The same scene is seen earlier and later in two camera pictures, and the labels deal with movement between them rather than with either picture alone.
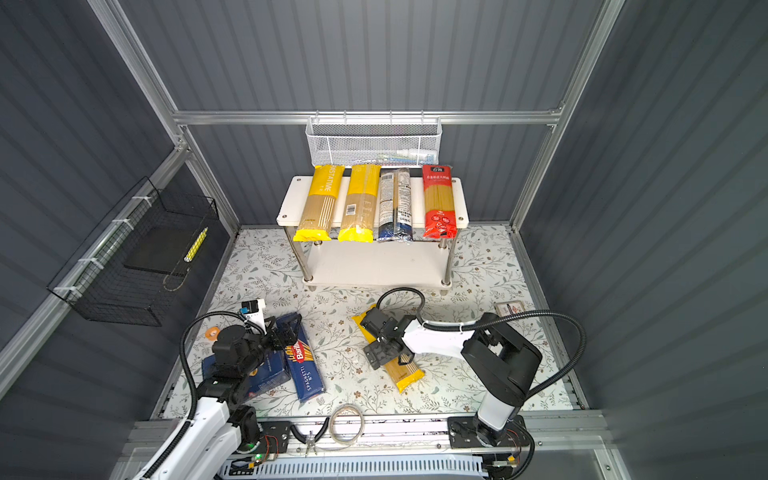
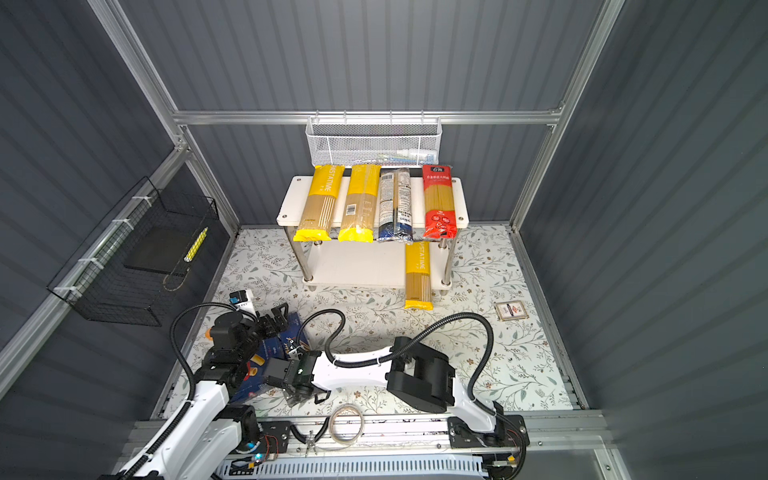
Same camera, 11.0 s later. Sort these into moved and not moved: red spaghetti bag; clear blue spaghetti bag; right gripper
Moved: right gripper
Not moved: red spaghetti bag; clear blue spaghetti bag
